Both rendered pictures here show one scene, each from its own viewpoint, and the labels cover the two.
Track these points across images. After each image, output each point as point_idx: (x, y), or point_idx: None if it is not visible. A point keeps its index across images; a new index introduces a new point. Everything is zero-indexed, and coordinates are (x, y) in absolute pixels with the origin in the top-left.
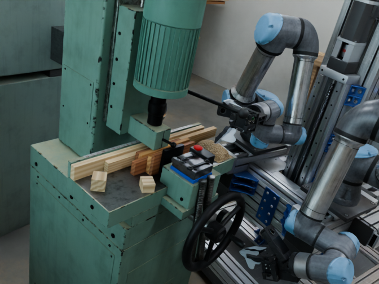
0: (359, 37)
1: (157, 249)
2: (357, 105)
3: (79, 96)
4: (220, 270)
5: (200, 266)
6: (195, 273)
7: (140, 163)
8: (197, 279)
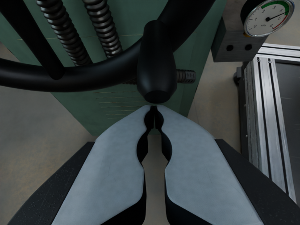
0: None
1: (72, 20)
2: None
3: None
4: (252, 118)
5: (9, 77)
6: (236, 105)
7: None
8: (233, 111)
